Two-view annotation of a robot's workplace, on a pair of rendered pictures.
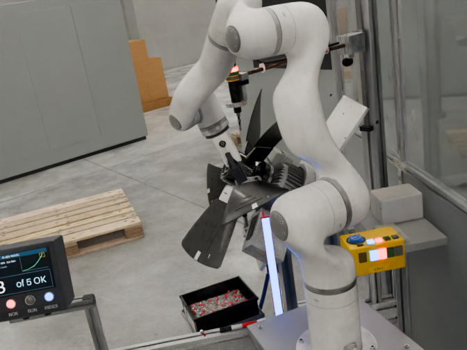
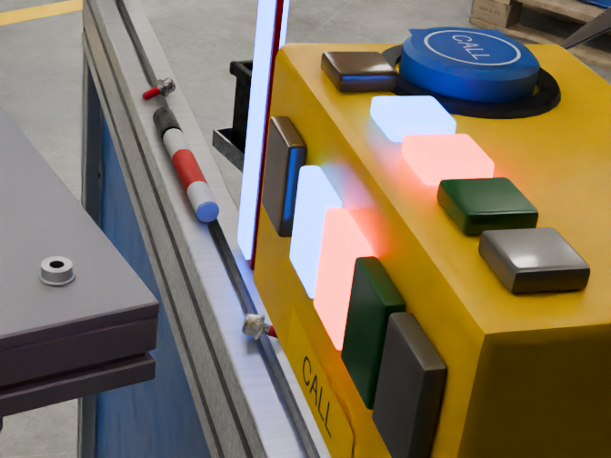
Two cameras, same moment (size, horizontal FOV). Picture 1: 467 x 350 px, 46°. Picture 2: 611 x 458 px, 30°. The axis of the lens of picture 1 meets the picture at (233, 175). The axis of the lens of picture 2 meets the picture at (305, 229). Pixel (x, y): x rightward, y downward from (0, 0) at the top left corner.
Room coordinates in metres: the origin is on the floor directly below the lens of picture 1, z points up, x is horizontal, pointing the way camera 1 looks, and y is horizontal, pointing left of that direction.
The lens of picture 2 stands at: (1.29, -0.61, 1.19)
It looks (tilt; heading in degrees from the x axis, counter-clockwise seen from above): 29 degrees down; 74
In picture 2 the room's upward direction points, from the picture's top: 7 degrees clockwise
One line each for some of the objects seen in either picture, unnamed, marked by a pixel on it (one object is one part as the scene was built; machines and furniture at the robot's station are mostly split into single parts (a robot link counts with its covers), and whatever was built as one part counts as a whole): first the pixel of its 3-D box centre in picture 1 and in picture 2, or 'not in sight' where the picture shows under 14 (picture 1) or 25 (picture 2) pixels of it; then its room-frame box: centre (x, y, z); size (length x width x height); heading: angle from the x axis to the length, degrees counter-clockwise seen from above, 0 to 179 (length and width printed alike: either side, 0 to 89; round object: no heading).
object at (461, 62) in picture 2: (355, 239); (467, 69); (1.41, -0.32, 1.08); 0.04 x 0.04 x 0.02
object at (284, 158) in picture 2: (363, 257); (283, 175); (1.36, -0.32, 1.04); 0.02 x 0.01 x 0.03; 94
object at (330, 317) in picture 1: (333, 315); not in sight; (1.09, -0.18, 1.06); 0.19 x 0.19 x 0.18
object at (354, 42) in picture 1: (351, 43); not in sight; (2.15, -0.54, 1.54); 0.10 x 0.07 x 0.09; 129
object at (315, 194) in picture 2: (374, 255); (315, 231); (1.36, -0.36, 1.04); 0.02 x 0.01 x 0.03; 94
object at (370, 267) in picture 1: (372, 253); (495, 308); (1.42, -0.36, 1.02); 0.16 x 0.10 x 0.11; 94
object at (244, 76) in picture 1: (236, 89); not in sight; (1.76, -0.05, 1.50); 0.09 x 0.07 x 0.10; 129
